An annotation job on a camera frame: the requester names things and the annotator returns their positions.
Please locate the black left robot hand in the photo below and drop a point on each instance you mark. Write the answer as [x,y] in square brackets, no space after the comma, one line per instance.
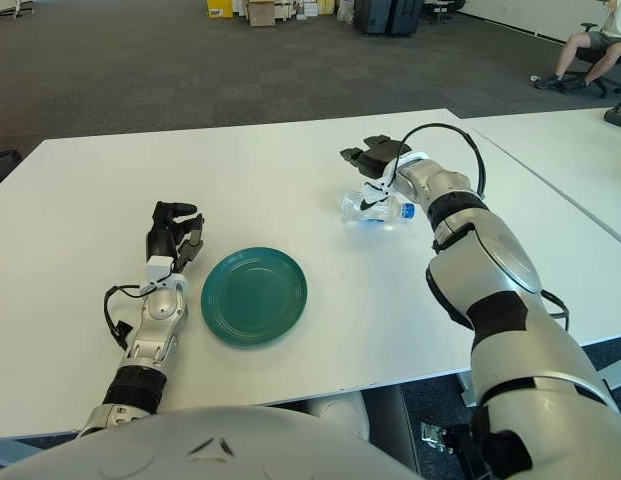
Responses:
[162,235]

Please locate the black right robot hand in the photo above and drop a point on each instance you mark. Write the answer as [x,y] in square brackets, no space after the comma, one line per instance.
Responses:
[377,157]

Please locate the clear plastic water bottle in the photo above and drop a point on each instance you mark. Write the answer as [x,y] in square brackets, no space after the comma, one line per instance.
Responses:
[351,207]

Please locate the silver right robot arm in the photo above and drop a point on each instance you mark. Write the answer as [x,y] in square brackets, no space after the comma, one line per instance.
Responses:
[490,250]

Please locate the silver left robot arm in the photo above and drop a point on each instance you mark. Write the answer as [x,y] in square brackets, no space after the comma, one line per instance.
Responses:
[162,305]

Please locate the green round plate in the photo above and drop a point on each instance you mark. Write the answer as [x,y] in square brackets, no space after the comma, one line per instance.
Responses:
[255,300]

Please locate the black cabinet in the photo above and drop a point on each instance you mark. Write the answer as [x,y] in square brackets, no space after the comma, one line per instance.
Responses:
[372,15]

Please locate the black suitcase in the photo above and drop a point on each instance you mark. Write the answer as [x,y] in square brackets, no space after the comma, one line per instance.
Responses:
[405,17]

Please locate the white plastic bag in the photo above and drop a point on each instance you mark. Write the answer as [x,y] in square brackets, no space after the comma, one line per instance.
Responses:
[346,12]

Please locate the stack of white boxes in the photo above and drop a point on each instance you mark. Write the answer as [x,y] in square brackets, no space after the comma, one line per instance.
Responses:
[310,7]

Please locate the black empty office chair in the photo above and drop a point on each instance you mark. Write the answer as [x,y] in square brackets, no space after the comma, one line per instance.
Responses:
[2,156]

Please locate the brown cardboard box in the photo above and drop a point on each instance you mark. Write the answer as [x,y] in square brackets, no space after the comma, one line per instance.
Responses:
[262,15]

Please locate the yellow cardboard box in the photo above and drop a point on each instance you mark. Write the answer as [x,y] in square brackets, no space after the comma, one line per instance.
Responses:
[220,9]

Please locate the grey robot torso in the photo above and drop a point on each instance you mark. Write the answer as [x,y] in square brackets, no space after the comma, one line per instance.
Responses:
[190,450]

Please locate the seated person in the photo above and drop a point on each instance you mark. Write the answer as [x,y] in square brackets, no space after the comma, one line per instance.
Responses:
[567,52]

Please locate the black occupied office chair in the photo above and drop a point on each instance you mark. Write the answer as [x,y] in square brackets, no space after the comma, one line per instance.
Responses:
[590,54]

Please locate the black device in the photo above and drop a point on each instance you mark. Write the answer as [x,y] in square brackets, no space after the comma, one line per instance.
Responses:
[619,116]

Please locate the distant desk frame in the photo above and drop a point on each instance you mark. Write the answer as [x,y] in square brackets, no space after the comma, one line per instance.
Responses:
[17,9]

